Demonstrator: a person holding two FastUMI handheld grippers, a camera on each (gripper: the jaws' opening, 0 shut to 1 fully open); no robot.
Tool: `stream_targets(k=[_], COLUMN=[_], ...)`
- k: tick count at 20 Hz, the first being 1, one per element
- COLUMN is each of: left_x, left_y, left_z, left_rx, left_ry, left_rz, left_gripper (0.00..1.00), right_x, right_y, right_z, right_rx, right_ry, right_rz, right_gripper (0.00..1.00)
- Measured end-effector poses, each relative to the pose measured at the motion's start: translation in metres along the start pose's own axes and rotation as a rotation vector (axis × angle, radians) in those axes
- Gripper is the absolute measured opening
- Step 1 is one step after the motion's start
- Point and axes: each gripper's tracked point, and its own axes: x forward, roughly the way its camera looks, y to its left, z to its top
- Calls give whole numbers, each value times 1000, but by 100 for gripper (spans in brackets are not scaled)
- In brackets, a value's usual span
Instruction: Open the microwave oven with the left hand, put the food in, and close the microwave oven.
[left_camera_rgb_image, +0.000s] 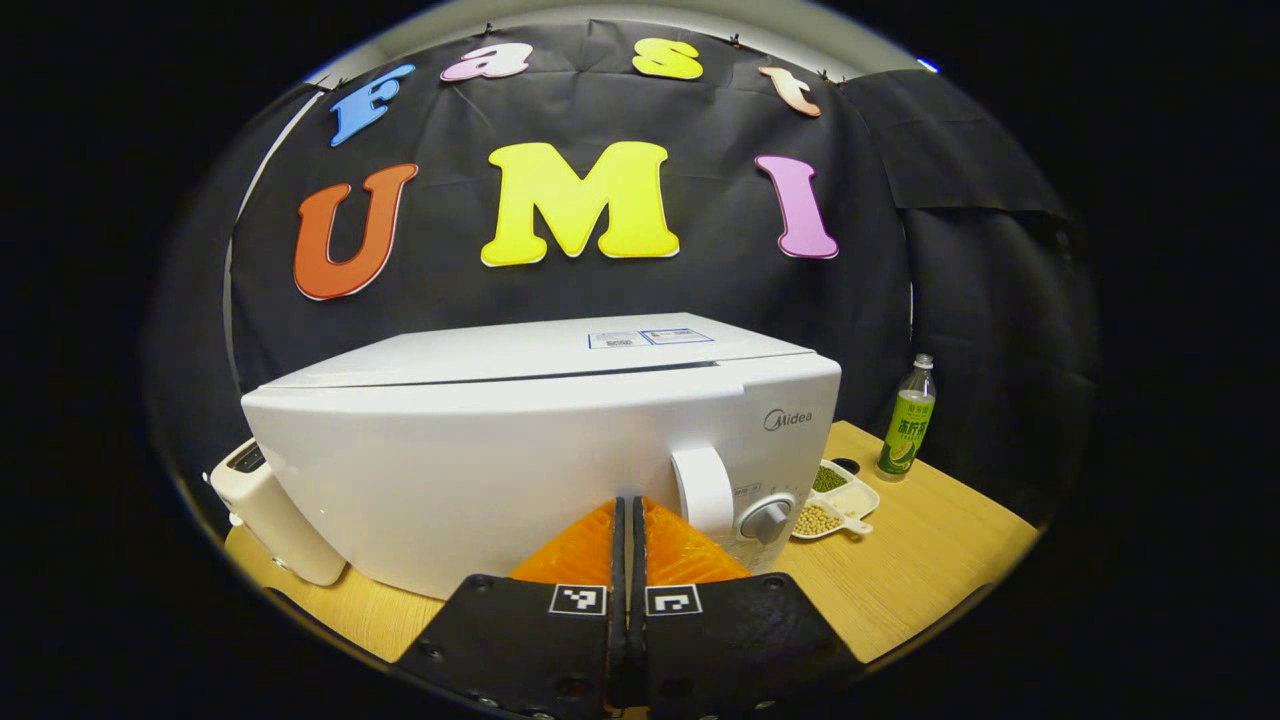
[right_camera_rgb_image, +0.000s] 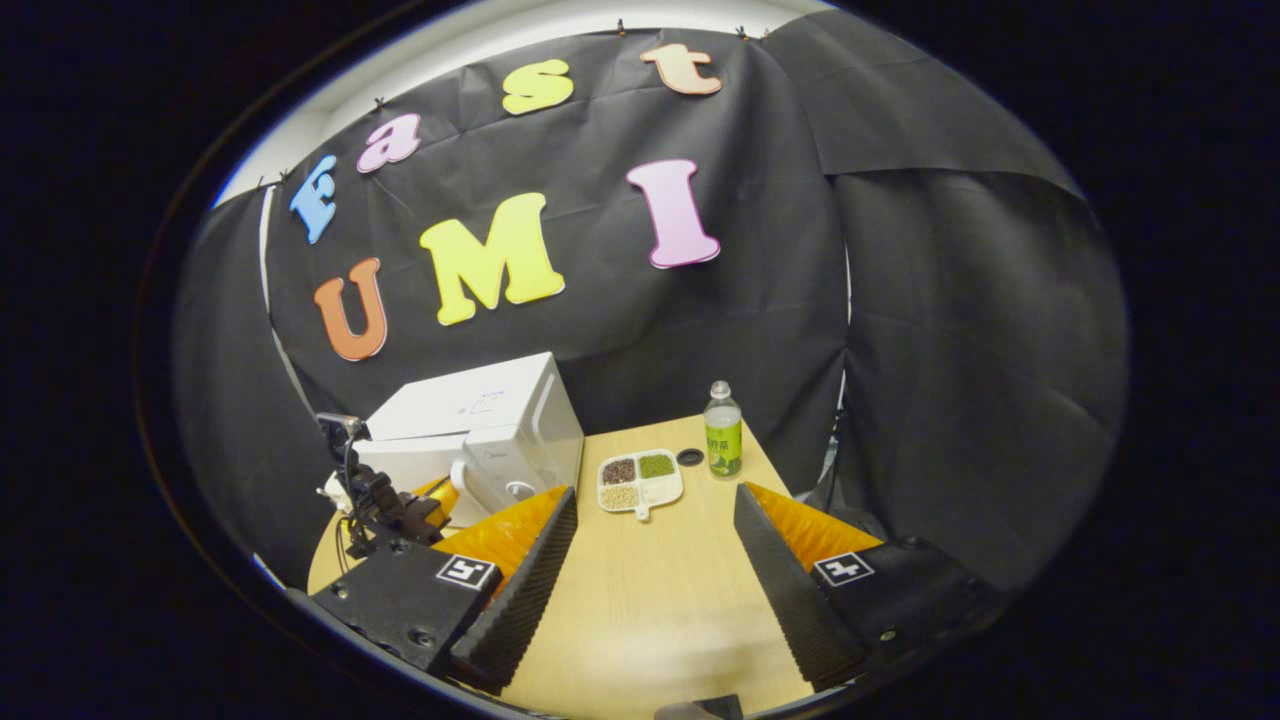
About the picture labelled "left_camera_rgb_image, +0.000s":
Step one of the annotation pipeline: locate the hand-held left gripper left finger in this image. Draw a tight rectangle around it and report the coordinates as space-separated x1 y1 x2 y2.
395 497 628 720

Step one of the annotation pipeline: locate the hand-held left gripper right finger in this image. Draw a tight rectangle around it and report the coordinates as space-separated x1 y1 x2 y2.
627 497 867 720

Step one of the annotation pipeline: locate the white microwave oven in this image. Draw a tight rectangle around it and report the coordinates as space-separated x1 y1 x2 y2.
240 313 843 601

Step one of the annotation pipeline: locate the white divided dish of beans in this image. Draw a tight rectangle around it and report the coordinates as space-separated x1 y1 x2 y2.
790 458 882 542

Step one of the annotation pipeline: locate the white toaster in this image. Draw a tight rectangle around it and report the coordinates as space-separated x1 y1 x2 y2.
208 438 348 587

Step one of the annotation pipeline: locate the green drink bottle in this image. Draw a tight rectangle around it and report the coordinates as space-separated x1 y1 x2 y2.
877 353 938 483

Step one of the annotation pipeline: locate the black backdrop cloth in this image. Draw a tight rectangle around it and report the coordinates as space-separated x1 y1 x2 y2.
150 20 1096 521

